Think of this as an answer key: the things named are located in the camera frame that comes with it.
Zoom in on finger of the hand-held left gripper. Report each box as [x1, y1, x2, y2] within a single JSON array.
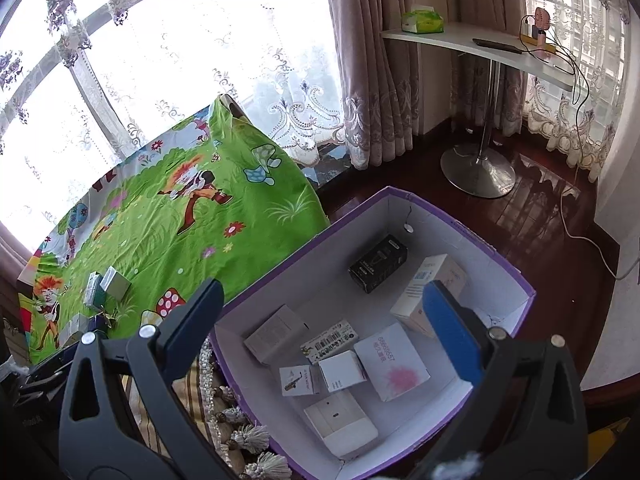
[[17, 330, 108, 402]]

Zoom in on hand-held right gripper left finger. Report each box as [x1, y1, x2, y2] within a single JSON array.
[[59, 278, 241, 480]]

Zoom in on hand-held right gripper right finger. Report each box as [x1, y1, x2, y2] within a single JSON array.
[[400, 280, 588, 480]]

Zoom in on small pale box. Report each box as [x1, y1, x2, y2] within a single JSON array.
[[59, 312, 95, 344]]

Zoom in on white box with blue print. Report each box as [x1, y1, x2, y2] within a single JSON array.
[[390, 253, 468, 339]]

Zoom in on white box with pink blot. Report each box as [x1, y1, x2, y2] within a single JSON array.
[[353, 322, 431, 402]]

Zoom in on grey box with small text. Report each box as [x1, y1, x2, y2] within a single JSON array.
[[243, 304, 310, 364]]

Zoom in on silver green box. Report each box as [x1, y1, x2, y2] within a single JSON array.
[[100, 267, 132, 299]]

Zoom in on teal white medicine box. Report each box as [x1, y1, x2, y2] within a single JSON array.
[[84, 272, 104, 309]]

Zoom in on black box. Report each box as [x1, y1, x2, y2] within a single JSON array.
[[348, 233, 408, 294]]

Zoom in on purple cardboard storage box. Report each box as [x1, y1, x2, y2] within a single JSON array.
[[207, 186, 537, 480]]

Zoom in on small white cube box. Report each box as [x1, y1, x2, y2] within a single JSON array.
[[318, 350, 368, 393]]

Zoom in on white box with green label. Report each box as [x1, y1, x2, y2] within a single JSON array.
[[300, 319, 362, 364]]

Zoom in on small box with saxophone print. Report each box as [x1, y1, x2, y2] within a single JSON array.
[[279, 364, 328, 397]]

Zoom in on large white box bottom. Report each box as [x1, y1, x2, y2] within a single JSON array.
[[303, 389, 379, 458]]

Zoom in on striped plush cushion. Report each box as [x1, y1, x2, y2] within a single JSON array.
[[117, 339, 293, 480]]

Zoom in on green cartoon printed cloth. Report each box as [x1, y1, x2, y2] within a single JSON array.
[[17, 94, 331, 367]]

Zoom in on yellow object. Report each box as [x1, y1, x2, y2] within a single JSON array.
[[587, 417, 631, 472]]

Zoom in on white lace sheer curtain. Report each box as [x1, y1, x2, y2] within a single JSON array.
[[520, 0, 632, 169], [0, 0, 351, 261]]

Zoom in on brown pink curtain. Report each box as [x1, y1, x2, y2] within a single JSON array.
[[320, 0, 523, 172]]

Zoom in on black remote on table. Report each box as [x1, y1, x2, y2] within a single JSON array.
[[472, 37, 524, 54]]

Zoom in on white bar table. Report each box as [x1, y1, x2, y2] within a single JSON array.
[[379, 21, 576, 199]]

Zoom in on green tissue box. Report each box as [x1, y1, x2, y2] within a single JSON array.
[[401, 6, 446, 35]]

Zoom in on small pink fan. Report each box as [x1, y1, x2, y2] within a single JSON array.
[[532, 7, 551, 41]]

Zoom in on white cable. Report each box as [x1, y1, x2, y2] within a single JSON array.
[[559, 160, 640, 282]]

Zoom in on black cable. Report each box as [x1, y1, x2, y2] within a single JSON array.
[[520, 14, 592, 117]]

